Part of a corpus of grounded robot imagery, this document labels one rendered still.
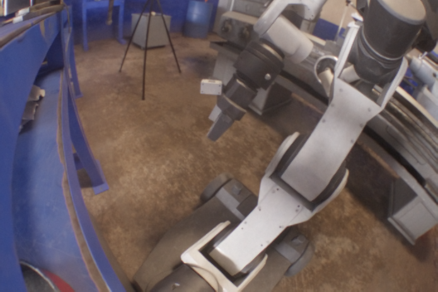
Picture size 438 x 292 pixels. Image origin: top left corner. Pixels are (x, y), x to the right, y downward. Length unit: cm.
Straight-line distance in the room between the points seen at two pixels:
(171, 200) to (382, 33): 102
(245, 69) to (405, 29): 31
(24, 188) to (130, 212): 72
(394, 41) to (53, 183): 58
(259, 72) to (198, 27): 400
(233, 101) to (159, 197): 75
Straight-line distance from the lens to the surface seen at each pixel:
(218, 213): 78
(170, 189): 101
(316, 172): 43
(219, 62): 203
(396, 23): 36
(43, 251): 25
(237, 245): 55
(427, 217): 195
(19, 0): 56
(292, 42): 37
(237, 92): 34
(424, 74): 166
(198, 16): 428
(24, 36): 23
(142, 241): 91
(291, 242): 80
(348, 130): 46
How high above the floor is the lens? 87
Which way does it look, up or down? 38 degrees down
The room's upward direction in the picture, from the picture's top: 15 degrees clockwise
